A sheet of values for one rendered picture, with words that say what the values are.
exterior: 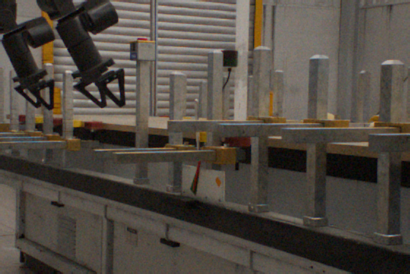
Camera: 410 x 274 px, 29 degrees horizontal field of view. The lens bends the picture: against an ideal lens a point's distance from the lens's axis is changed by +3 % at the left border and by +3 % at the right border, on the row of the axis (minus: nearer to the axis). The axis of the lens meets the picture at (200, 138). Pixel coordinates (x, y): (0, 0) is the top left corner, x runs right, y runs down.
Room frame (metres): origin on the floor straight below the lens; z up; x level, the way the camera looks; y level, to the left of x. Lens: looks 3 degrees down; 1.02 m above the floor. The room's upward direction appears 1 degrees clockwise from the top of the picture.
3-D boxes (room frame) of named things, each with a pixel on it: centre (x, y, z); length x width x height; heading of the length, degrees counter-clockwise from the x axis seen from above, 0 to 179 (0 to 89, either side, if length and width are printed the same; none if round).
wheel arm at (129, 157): (2.32, 0.05, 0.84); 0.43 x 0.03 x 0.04; 120
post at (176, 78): (2.64, 0.08, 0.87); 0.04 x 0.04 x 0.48; 30
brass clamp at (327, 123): (1.97, -0.31, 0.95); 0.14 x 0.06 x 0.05; 30
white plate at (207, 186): (2.44, -0.01, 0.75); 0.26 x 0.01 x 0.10; 30
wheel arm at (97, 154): (2.56, 0.15, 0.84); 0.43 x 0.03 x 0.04; 120
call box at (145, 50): (2.86, 0.22, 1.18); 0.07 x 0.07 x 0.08; 30
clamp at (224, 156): (2.41, -0.06, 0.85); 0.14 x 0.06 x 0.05; 30
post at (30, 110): (3.93, 0.84, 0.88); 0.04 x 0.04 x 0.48; 30
